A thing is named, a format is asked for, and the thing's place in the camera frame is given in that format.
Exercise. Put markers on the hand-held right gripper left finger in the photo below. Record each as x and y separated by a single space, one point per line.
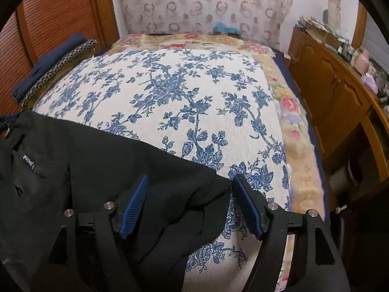
133 205

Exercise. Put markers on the wooden window frame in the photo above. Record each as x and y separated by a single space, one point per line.
360 24

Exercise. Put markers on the open cardboard box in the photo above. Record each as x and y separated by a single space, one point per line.
326 38

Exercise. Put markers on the light blue crumpled cloth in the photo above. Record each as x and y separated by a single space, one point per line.
225 27

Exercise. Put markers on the long wooden cabinet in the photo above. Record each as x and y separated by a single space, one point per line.
328 76

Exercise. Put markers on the navy folded cloth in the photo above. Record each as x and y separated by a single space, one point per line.
51 64

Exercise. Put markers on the pink bottle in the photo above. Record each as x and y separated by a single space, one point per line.
363 62

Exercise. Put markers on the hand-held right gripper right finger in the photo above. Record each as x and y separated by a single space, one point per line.
247 206

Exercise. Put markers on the dark teal bottle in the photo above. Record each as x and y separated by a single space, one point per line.
346 52

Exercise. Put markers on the small white desk fan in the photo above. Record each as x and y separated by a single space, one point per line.
325 16

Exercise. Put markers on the black pants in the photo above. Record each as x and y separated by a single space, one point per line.
91 164

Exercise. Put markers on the sheer circle-print curtain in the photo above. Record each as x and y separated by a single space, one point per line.
182 6

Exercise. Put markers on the grey window blind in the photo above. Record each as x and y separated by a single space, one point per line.
378 42

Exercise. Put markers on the white cylindrical bin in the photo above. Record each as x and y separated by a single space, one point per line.
340 179

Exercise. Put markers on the cream floral blanket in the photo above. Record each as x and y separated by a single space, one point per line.
291 106

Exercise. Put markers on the dark circle-patterned folded cloth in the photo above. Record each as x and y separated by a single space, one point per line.
67 59

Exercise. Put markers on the brown louvred wooden wardrobe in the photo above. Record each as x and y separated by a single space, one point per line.
60 12

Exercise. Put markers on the beige tied window curtain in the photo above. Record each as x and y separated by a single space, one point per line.
333 0

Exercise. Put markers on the purple soft pouch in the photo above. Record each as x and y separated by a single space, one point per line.
370 82

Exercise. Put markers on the small brown cardboard box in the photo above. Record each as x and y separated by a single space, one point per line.
227 35

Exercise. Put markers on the white blue-floral bed sheet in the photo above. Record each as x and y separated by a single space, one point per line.
182 97

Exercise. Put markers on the colourful fabric pile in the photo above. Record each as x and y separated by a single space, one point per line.
310 23

